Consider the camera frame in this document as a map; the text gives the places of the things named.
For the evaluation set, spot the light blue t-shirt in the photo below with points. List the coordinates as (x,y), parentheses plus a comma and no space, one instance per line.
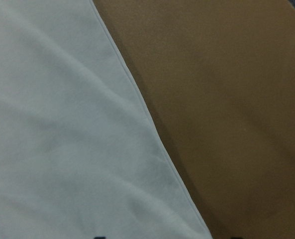
(80,156)

